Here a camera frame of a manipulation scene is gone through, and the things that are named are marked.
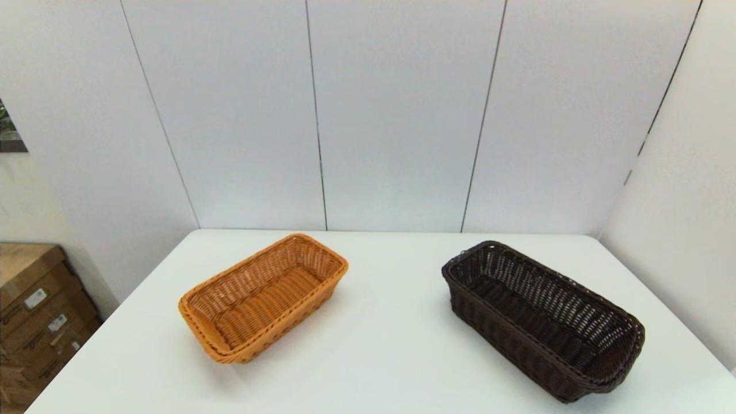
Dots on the dark wall picture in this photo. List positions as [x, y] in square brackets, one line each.
[8, 135]

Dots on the dark brown wicker basket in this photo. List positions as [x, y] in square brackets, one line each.
[535, 322]

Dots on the orange wicker basket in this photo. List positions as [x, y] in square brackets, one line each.
[259, 299]

